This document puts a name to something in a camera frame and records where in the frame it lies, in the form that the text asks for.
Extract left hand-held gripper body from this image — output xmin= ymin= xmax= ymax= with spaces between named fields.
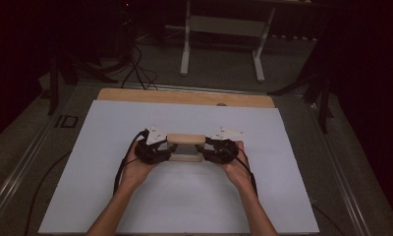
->
xmin=134 ymin=125 xmax=171 ymax=165

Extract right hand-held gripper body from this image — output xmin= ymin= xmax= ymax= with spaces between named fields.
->
xmin=205 ymin=127 xmax=246 ymax=164

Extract wooden photo frame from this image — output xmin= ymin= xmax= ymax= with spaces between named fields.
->
xmin=166 ymin=133 xmax=207 ymax=163

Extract person's left hand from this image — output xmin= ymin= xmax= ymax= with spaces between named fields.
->
xmin=120 ymin=141 xmax=160 ymax=192

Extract person's right hand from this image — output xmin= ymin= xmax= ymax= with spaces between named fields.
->
xmin=220 ymin=141 xmax=252 ymax=192

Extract white table sheet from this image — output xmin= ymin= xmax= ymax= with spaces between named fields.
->
xmin=37 ymin=99 xmax=320 ymax=235

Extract black floor socket plate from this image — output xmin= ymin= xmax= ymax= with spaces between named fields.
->
xmin=54 ymin=114 xmax=80 ymax=129

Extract black metal stand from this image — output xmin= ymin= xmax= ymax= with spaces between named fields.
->
xmin=46 ymin=48 xmax=118 ymax=116
xmin=267 ymin=42 xmax=335 ymax=135

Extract white metal stand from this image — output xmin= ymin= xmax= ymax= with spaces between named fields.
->
xmin=179 ymin=0 xmax=277 ymax=84

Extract dark curtain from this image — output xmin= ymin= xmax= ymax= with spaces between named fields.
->
xmin=0 ymin=0 xmax=56 ymax=146
xmin=330 ymin=0 xmax=393 ymax=227

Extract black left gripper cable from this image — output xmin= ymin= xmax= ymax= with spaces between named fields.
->
xmin=113 ymin=129 xmax=150 ymax=197

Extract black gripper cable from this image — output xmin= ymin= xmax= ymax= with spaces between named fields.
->
xmin=113 ymin=129 xmax=150 ymax=197
xmin=233 ymin=147 xmax=258 ymax=198

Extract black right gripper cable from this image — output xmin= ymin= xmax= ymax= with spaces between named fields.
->
xmin=233 ymin=147 xmax=258 ymax=198

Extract metal floor rail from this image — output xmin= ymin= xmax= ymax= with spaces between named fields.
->
xmin=0 ymin=119 xmax=56 ymax=225
xmin=131 ymin=82 xmax=275 ymax=97
xmin=307 ymin=100 xmax=373 ymax=236

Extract black floor cables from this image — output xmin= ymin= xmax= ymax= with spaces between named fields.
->
xmin=120 ymin=42 xmax=159 ymax=91

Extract black floor cable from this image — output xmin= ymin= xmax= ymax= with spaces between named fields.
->
xmin=23 ymin=149 xmax=73 ymax=236
xmin=311 ymin=204 xmax=347 ymax=236

